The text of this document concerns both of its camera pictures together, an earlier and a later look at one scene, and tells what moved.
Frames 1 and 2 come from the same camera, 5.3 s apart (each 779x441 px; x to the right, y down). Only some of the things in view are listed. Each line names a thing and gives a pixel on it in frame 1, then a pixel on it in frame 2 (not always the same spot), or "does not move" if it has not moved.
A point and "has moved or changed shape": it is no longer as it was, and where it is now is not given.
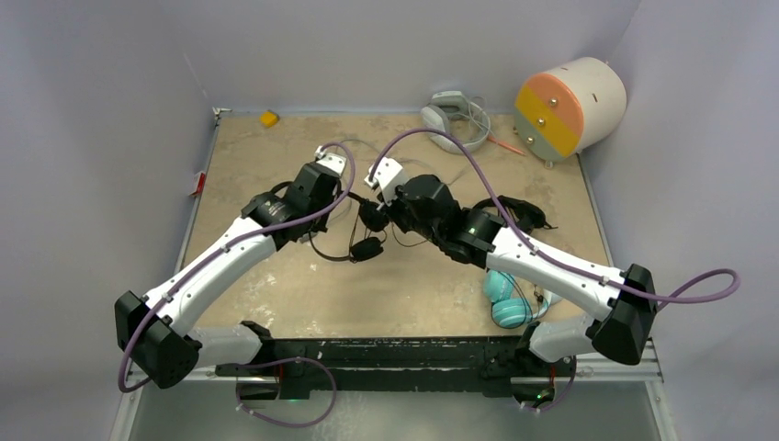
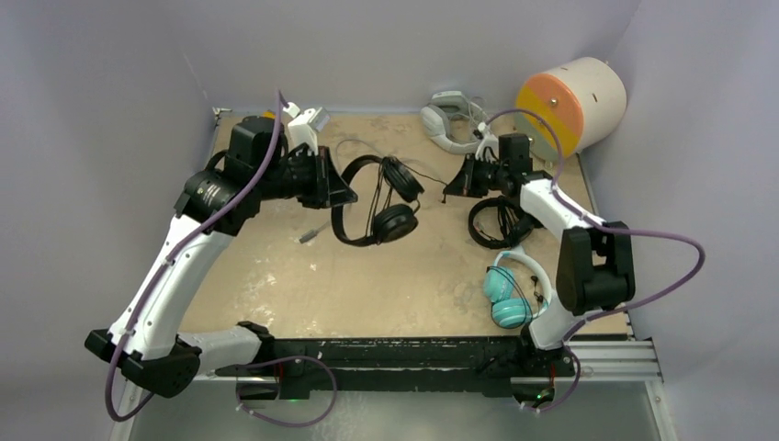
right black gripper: [393, 210] to [463, 183]
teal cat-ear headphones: [507, 310] does not move
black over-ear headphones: [374, 218] has moved or changed shape
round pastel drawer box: [566, 111] does not move
